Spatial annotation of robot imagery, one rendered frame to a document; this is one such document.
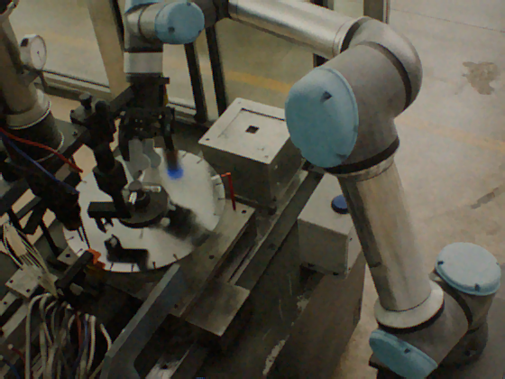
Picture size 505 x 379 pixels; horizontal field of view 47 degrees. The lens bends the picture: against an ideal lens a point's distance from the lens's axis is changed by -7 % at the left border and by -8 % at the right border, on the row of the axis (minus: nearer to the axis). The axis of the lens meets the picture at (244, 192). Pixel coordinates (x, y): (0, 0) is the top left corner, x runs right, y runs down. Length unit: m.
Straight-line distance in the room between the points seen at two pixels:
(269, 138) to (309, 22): 0.48
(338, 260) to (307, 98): 0.55
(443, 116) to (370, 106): 2.16
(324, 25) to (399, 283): 0.40
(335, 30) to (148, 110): 0.39
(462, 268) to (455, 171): 1.63
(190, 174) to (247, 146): 0.18
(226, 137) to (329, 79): 0.66
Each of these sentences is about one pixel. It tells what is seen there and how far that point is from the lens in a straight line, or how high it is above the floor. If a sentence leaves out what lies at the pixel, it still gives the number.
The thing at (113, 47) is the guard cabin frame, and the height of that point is 0.96.
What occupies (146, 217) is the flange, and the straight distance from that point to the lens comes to 1.17.
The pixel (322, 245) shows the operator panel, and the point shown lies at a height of 0.84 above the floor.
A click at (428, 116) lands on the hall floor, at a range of 2.91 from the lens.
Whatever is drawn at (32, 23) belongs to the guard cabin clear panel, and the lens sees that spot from 1.93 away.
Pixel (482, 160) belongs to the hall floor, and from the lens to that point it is 2.73.
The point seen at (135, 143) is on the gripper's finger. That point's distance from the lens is 1.17.
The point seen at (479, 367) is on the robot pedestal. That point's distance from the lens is 1.22.
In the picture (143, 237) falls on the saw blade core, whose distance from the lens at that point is 1.15.
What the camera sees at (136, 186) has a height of 1.00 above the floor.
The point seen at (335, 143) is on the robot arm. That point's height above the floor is 1.29.
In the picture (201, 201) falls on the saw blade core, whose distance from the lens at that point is 1.18.
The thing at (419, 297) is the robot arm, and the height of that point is 1.02.
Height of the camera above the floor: 1.79
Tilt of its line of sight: 45 degrees down
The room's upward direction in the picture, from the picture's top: 8 degrees counter-clockwise
